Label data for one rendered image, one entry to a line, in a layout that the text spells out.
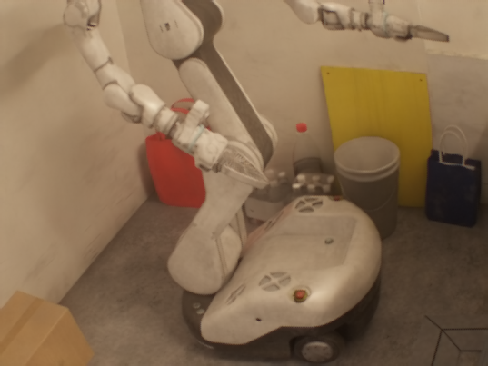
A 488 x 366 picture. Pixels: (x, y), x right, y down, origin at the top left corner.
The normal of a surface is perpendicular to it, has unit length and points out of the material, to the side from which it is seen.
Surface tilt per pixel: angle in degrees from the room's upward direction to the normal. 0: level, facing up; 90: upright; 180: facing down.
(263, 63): 90
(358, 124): 87
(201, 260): 90
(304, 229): 73
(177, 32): 89
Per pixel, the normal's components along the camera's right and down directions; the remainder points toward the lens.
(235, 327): -0.32, 0.51
